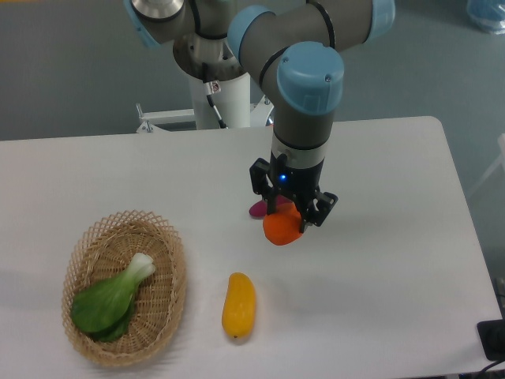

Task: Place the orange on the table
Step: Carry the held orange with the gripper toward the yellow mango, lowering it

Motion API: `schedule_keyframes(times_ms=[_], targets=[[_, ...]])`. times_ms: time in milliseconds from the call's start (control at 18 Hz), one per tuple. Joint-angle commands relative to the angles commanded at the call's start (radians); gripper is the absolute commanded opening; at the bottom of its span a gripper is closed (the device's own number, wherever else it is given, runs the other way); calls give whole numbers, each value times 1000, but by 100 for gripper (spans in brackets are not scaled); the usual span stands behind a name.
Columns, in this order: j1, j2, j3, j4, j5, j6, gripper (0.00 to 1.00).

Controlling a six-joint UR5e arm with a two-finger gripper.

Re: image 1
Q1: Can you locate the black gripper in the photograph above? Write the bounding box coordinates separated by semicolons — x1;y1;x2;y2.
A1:
249;152;339;233

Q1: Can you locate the orange fruit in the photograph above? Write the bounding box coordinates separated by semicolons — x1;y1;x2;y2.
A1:
263;203;302;246

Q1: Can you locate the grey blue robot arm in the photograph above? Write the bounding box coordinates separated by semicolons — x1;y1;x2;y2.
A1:
124;1;395;231

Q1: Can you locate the purple sweet potato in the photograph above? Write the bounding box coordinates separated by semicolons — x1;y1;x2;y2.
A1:
249;195;291;219

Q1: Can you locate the yellow mango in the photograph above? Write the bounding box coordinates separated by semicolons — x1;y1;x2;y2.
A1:
222;272;256;340

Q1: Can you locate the woven bamboo basket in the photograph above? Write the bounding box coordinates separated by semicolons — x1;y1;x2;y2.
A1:
62;210;186;367

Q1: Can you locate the green bok choy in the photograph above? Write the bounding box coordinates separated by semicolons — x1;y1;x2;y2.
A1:
70;253;155;342

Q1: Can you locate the black device at edge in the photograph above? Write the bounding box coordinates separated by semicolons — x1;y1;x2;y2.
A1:
477;319;504;361

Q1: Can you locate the blue object top right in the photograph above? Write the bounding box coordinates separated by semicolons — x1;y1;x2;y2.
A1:
466;0;504;35

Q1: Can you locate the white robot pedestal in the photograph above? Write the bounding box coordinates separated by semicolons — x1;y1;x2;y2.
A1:
135;33;276;134

